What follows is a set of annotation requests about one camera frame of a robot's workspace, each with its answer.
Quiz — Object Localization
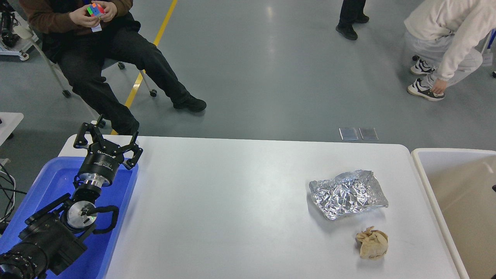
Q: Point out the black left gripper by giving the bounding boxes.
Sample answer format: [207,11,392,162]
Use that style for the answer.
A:
[74,114,144,187]

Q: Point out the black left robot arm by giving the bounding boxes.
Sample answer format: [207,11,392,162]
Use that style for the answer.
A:
[1,117,143,279]

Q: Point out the blue plastic tray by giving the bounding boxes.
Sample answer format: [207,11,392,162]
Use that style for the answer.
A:
[0,157,139,279]

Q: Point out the white side table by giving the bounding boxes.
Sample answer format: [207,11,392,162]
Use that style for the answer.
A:
[0,112,24,145]

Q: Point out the seated person brown sweater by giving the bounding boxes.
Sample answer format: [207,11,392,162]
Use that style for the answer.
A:
[19,0,206,135]

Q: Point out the colourful puzzle cube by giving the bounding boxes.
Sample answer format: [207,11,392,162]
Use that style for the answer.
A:
[87,3,105,18]

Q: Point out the grey office chair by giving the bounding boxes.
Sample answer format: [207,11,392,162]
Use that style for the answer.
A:
[14,25,157,98]

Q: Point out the left metal floor plate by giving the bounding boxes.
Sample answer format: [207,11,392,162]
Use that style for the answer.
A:
[339,127,358,141]

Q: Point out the metal floor plate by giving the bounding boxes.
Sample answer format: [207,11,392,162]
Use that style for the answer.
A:
[339,127,358,141]
[358,127,379,141]

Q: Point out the crumpled aluminium foil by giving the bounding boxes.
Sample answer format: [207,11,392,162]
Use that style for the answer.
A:
[308,169,389,221]

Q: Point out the right metal floor plate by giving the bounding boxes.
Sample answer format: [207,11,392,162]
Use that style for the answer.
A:
[358,127,379,141]

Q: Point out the person in black trousers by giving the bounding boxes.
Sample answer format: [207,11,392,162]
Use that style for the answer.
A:
[336,0,370,41]

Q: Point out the crumpled brown paper ball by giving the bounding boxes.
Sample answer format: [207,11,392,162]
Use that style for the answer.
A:
[355,226,389,260]

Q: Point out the person in white clothes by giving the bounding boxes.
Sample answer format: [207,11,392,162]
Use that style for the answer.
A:
[404,0,496,101]

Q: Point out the beige plastic bin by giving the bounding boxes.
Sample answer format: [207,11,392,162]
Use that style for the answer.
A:
[411,148,496,279]

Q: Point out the black cables bundle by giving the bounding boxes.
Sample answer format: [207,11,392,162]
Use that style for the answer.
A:
[0,161,28,225]

